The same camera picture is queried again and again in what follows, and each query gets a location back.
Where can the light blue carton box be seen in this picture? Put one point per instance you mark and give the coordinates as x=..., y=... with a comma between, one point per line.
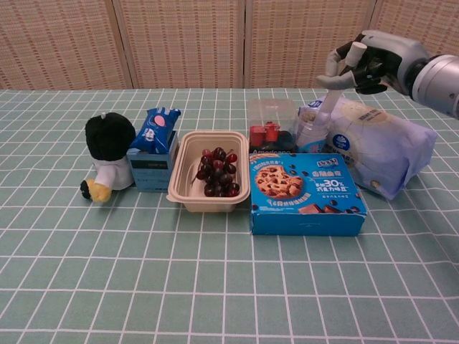
x=150, y=173

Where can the green checked tablecloth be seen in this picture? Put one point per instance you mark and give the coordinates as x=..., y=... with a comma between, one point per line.
x=215, y=286

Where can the clear plastic jar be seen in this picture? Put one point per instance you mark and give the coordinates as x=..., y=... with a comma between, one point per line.
x=312, y=141

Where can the red grape bunch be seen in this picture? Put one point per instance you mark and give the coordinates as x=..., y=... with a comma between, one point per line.
x=215, y=175

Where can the beige food container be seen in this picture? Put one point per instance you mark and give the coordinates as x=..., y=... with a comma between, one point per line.
x=208, y=205

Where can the blue oreo cookie packet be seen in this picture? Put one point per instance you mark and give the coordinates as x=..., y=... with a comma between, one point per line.
x=154, y=132

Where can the woven folding screen panel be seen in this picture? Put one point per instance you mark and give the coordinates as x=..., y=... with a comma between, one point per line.
x=430, y=18
x=279, y=36
x=54, y=43
x=179, y=43

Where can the black-haired plush doll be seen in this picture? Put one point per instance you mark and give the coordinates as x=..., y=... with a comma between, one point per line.
x=107, y=136

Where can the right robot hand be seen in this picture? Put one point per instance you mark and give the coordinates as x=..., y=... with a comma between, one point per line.
x=398, y=50

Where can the clear box with red toy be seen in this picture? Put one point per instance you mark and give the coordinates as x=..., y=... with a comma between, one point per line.
x=272, y=138

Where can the blue chocolate cookie box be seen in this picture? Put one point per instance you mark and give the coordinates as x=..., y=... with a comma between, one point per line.
x=305, y=222

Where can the pale blue tissue pack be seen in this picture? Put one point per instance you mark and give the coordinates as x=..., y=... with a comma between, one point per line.
x=376, y=143

